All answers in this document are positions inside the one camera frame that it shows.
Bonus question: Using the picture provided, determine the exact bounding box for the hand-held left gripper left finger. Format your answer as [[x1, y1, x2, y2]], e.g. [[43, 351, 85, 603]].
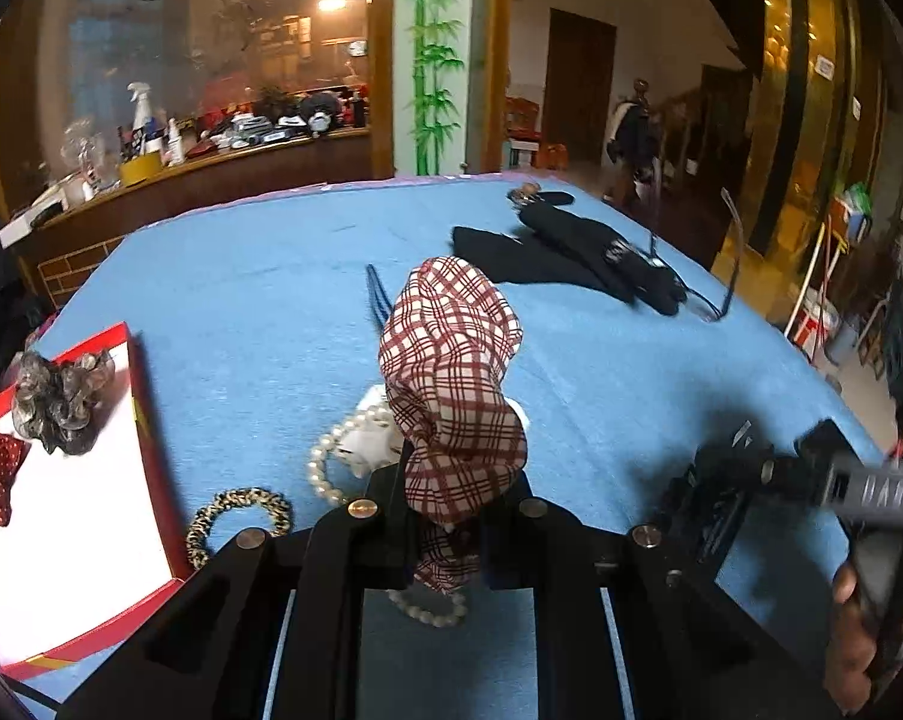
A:
[[57, 463, 415, 720]]

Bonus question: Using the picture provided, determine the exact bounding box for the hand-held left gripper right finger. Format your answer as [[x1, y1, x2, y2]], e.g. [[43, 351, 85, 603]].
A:
[[487, 495, 846, 720]]

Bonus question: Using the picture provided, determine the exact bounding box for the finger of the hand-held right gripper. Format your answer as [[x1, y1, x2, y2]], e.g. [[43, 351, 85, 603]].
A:
[[687, 442, 805, 503]]

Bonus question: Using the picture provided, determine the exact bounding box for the white dotted scrunchie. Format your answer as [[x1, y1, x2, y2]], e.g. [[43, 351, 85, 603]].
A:
[[338, 382, 531, 477]]

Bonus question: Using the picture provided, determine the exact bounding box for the pale jade bead bracelet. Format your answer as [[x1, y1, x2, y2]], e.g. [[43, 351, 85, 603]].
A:
[[387, 589, 469, 629]]

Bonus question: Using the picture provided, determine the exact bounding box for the white pearl bracelet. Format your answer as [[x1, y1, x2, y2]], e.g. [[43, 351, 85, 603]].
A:
[[307, 401, 392, 507]]

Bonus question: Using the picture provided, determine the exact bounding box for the red plaid scrunchie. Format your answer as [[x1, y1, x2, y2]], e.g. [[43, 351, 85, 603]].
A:
[[378, 255, 529, 597]]

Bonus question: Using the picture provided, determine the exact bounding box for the red shallow box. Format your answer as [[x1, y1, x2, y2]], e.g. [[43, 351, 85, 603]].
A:
[[0, 322, 197, 680]]

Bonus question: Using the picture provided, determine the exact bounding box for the person's right hand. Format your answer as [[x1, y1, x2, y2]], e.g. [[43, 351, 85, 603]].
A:
[[824, 564, 886, 715]]

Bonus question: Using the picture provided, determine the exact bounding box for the white red bucket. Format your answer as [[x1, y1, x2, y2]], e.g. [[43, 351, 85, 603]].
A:
[[796, 300, 842, 352]]

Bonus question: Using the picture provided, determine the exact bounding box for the black folding umbrella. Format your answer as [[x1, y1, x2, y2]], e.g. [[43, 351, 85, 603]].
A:
[[507, 181, 688, 316]]

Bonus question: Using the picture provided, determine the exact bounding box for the black umbrella sleeve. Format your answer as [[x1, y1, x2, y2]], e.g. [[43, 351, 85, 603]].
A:
[[451, 225, 640, 305]]

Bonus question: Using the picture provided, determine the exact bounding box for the grey sheer scrunchie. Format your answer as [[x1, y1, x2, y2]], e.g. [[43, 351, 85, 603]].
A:
[[12, 349, 116, 457]]

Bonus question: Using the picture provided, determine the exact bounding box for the hanging dark backpack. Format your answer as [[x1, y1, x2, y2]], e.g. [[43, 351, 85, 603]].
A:
[[607, 79, 658, 166]]

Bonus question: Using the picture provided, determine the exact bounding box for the wooden counter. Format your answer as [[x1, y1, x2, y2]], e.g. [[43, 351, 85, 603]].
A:
[[16, 127, 373, 301]]

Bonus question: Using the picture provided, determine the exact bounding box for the dark wooden door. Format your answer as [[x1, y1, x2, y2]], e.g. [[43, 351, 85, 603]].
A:
[[545, 9, 617, 166]]

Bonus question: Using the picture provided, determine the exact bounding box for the pile of assorted counter things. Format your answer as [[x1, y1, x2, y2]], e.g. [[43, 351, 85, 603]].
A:
[[196, 86, 370, 155]]

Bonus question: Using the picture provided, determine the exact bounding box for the flat white box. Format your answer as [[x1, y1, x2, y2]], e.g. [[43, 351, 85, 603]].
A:
[[0, 191, 70, 248]]

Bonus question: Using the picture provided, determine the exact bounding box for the clear glass jug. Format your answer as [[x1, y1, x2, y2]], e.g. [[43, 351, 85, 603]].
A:
[[65, 120, 118, 192]]

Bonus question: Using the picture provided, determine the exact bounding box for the white spray bottle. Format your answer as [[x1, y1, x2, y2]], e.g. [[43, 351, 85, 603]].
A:
[[127, 82, 158, 140]]

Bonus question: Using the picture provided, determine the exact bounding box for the leopard print hair tie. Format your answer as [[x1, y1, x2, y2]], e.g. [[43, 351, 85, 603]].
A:
[[186, 487, 293, 571]]

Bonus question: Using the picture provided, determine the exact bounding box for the green bamboo wall painting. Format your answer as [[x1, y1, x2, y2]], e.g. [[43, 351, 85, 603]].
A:
[[402, 0, 467, 173]]

